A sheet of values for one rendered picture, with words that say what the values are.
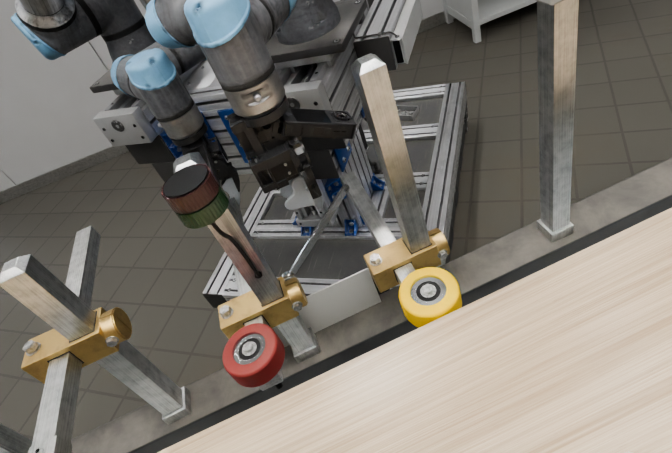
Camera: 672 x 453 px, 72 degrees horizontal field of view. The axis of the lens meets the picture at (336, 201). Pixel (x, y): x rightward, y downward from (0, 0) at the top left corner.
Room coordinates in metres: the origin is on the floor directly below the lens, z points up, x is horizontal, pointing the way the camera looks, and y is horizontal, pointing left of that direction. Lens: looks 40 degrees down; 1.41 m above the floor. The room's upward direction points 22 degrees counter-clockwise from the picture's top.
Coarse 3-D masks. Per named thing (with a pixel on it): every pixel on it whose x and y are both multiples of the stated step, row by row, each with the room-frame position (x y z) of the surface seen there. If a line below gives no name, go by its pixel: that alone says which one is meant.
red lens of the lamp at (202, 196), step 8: (208, 168) 0.47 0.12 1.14; (208, 176) 0.45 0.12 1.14; (208, 184) 0.44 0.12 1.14; (216, 184) 0.45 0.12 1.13; (192, 192) 0.43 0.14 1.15; (200, 192) 0.43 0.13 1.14; (208, 192) 0.44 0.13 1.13; (216, 192) 0.44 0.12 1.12; (168, 200) 0.44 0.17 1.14; (176, 200) 0.43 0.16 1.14; (184, 200) 0.43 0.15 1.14; (192, 200) 0.43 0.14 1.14; (200, 200) 0.43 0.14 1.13; (208, 200) 0.43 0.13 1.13; (176, 208) 0.44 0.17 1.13; (184, 208) 0.43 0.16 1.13; (192, 208) 0.43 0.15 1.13
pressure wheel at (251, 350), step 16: (240, 336) 0.42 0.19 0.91; (256, 336) 0.41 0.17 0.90; (272, 336) 0.40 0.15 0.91; (224, 352) 0.40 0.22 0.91; (240, 352) 0.40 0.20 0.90; (256, 352) 0.39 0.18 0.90; (272, 352) 0.37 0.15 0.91; (240, 368) 0.37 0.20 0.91; (256, 368) 0.36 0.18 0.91; (272, 368) 0.36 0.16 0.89; (240, 384) 0.37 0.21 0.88; (256, 384) 0.36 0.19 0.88
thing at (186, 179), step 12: (192, 168) 0.48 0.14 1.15; (204, 168) 0.47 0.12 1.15; (168, 180) 0.47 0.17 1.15; (180, 180) 0.46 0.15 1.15; (192, 180) 0.45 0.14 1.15; (204, 180) 0.44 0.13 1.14; (168, 192) 0.45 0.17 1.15; (180, 192) 0.44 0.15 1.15; (216, 228) 0.45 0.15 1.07; (240, 252) 0.48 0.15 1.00; (252, 264) 0.48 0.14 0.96
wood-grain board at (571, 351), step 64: (576, 256) 0.34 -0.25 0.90; (640, 256) 0.30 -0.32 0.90; (448, 320) 0.32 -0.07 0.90; (512, 320) 0.29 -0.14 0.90; (576, 320) 0.26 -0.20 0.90; (640, 320) 0.23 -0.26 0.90; (320, 384) 0.31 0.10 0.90; (384, 384) 0.28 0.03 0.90; (448, 384) 0.25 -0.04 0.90; (512, 384) 0.22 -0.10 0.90; (576, 384) 0.20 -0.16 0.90; (640, 384) 0.17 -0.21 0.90; (192, 448) 0.29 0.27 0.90; (256, 448) 0.26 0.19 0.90; (320, 448) 0.24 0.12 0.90; (384, 448) 0.21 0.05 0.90; (448, 448) 0.19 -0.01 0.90; (512, 448) 0.17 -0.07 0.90; (576, 448) 0.14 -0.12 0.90; (640, 448) 0.13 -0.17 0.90
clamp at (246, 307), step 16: (288, 288) 0.50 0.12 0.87; (224, 304) 0.52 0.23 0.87; (240, 304) 0.51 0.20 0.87; (256, 304) 0.50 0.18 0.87; (272, 304) 0.48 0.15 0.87; (288, 304) 0.48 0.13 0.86; (304, 304) 0.48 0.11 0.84; (224, 320) 0.49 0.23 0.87; (240, 320) 0.48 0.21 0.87; (272, 320) 0.48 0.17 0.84
